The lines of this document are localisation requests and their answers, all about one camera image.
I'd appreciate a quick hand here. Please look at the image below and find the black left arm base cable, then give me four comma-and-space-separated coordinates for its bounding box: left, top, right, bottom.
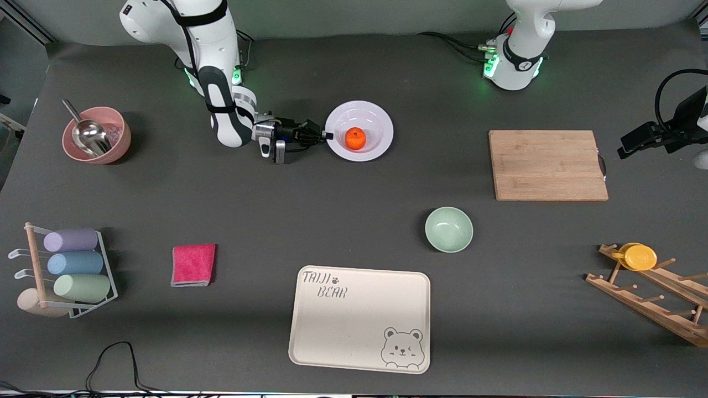
417, 12, 518, 62

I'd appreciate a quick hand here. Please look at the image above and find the wooden peg drying rack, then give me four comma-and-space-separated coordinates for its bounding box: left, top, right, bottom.
585, 243, 708, 348

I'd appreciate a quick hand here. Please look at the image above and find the thin black looped cable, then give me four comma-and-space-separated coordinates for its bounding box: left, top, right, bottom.
0, 341, 172, 397

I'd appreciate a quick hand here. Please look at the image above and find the black arm base cable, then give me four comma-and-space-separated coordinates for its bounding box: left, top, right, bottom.
175, 29, 256, 74
417, 12, 518, 62

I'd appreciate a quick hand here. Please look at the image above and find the white wire cup rack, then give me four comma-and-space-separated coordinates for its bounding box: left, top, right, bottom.
8, 222, 118, 320

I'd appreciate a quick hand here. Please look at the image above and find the blue cup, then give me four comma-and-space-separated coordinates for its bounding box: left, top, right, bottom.
47, 252, 104, 276

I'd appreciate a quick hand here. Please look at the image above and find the wooden cutting board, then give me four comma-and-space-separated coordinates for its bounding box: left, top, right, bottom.
488, 130, 609, 202

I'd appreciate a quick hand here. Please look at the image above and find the pale green bowl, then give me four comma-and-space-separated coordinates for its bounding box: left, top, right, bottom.
425, 207, 474, 254

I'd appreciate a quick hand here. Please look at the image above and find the beige cup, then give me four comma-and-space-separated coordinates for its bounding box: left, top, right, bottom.
17, 287, 72, 318

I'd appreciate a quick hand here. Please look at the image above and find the purple cup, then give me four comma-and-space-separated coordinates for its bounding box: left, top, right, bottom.
44, 228, 99, 253

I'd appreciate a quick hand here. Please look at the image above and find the cream bear print tray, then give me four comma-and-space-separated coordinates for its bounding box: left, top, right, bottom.
288, 265, 431, 375

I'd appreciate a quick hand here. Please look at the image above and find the green cup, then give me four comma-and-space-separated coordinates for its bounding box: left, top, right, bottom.
54, 274, 111, 303

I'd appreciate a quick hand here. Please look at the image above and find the pink folded cloth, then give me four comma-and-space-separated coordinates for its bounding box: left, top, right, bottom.
170, 244, 217, 287

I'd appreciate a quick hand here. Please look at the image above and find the yellow cup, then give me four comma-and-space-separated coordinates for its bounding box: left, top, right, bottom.
611, 243, 658, 271

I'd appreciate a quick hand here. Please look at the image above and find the metal scoop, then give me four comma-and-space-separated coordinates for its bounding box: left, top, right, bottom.
61, 99, 113, 156

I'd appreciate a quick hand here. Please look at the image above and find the pink bowl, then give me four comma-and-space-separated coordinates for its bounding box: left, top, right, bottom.
62, 107, 132, 165

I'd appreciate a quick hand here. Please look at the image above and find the black right arm base cable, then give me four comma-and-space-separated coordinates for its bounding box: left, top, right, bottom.
175, 29, 256, 74

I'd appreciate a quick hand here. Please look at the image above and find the white round plate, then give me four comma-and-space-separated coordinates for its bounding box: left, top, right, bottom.
325, 101, 394, 163

